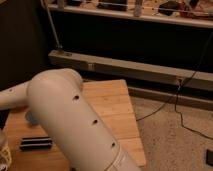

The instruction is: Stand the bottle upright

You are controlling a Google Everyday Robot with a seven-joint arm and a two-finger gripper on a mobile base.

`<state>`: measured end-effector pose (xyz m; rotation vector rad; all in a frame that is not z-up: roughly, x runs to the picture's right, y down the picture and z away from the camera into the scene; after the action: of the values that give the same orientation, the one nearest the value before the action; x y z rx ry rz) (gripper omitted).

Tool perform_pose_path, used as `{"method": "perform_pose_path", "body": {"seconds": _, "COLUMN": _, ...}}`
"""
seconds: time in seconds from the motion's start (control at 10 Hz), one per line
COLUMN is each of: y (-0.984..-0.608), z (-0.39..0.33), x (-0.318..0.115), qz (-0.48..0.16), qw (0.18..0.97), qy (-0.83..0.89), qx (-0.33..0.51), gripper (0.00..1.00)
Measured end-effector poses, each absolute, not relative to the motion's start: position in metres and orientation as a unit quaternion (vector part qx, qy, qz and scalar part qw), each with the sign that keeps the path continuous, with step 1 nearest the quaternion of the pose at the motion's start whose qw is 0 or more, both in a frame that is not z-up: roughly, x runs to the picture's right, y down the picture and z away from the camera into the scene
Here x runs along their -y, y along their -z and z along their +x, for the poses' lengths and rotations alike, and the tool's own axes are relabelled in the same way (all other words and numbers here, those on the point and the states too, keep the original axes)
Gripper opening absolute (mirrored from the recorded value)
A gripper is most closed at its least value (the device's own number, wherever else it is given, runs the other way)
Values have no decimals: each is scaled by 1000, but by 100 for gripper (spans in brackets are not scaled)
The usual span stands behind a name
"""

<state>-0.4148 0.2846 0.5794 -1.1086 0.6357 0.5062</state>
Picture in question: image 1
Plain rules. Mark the clear plastic bottle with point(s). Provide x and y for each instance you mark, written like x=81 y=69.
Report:
x=5 y=155

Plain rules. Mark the black ridged rectangular block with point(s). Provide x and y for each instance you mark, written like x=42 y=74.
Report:
x=35 y=143

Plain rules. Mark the grey metal shelf frame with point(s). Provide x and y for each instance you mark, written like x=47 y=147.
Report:
x=136 y=70

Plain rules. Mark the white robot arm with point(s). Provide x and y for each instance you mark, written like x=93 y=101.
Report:
x=55 y=99

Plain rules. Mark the small grey object on table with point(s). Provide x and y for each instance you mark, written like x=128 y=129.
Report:
x=30 y=118

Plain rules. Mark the black object at floor edge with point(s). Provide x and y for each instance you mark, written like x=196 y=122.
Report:
x=209 y=157

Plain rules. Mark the grey metal support rod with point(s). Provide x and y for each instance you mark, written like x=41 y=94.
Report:
x=57 y=42

